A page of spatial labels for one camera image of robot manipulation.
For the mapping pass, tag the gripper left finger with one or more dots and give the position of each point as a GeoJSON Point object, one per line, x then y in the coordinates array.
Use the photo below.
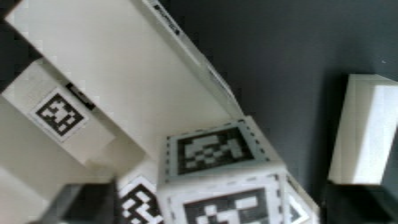
{"type": "Point", "coordinates": [85, 205]}

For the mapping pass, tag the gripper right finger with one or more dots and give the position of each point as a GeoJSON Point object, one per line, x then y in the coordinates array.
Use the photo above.
{"type": "Point", "coordinates": [359, 204]}

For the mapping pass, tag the small tagged cube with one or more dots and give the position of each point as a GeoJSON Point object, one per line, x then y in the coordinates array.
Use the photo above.
{"type": "Point", "coordinates": [53, 109]}
{"type": "Point", "coordinates": [224, 180]}

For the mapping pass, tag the white chair back frame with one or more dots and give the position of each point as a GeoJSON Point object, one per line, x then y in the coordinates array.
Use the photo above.
{"type": "Point", "coordinates": [145, 84]}

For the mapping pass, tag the white U-shaped fence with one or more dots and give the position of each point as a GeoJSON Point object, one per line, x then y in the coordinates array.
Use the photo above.
{"type": "Point", "coordinates": [366, 130]}

